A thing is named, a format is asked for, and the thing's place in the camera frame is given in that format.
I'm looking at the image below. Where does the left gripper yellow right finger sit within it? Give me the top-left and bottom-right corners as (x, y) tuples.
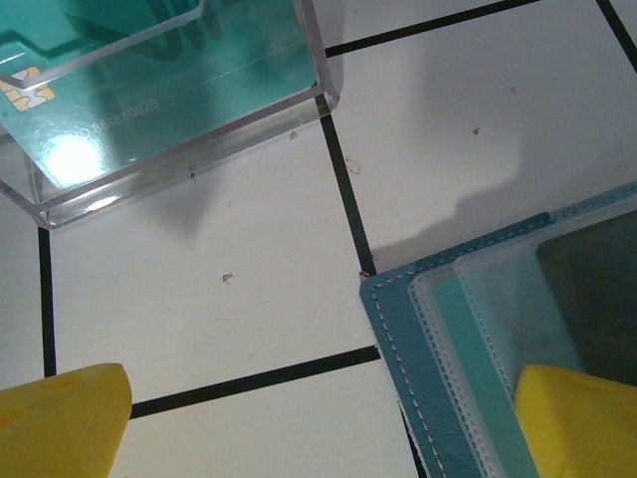
(512, 362), (637, 478)

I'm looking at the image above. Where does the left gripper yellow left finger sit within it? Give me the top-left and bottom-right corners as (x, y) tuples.
(0, 361), (133, 478)

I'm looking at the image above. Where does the teal plastic card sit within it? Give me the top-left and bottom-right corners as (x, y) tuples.
(0, 0), (319, 190)
(431, 276), (541, 478)

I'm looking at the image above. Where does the clear packaged item box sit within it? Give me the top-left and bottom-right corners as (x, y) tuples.
(0, 0), (342, 229)

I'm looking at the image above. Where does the dark grey plastic card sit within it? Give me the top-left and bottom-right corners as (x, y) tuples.
(535, 211), (637, 384)

